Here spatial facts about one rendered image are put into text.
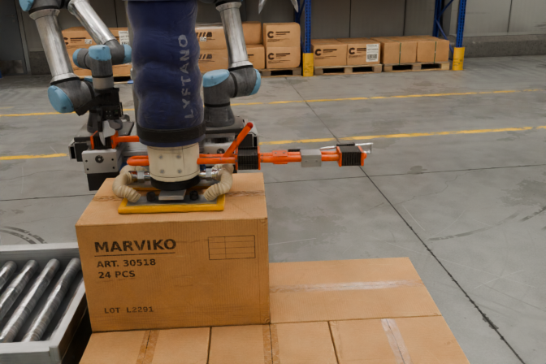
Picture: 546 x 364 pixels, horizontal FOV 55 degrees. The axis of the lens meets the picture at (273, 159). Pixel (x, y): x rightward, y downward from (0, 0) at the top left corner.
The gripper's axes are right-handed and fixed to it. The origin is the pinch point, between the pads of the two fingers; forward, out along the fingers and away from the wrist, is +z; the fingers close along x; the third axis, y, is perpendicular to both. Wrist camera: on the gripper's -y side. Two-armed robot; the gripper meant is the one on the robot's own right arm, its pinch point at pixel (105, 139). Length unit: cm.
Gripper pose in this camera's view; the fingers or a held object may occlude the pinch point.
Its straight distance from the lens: 211.6
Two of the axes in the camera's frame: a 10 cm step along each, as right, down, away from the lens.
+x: -0.5, -3.4, 9.4
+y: 10.0, -0.3, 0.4
